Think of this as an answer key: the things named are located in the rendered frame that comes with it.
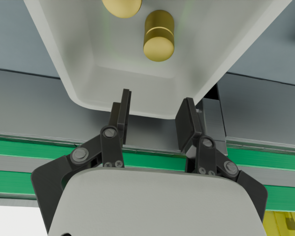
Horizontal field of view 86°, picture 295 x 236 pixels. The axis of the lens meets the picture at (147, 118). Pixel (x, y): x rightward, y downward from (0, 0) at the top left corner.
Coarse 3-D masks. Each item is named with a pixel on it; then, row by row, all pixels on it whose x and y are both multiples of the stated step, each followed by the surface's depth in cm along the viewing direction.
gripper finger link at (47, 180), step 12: (36, 168) 9; (48, 168) 9; (60, 168) 9; (72, 168) 9; (84, 168) 10; (36, 180) 8; (48, 180) 9; (60, 180) 9; (36, 192) 8; (48, 192) 8; (60, 192) 8; (48, 204) 8; (48, 216) 8; (48, 228) 7
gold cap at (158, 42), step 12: (156, 12) 17; (168, 12) 18; (156, 24) 16; (168, 24) 17; (144, 36) 17; (156, 36) 16; (168, 36) 16; (144, 48) 17; (156, 48) 17; (168, 48) 17; (156, 60) 18
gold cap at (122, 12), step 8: (104, 0) 13; (112, 0) 13; (120, 0) 13; (128, 0) 13; (136, 0) 13; (112, 8) 13; (120, 8) 13; (128, 8) 13; (136, 8) 13; (120, 16) 14; (128, 16) 14
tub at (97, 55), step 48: (48, 0) 12; (96, 0) 17; (144, 0) 17; (192, 0) 16; (240, 0) 13; (288, 0) 10; (48, 48) 14; (96, 48) 23; (192, 48) 21; (240, 48) 13; (96, 96) 24; (144, 96) 26; (192, 96) 20
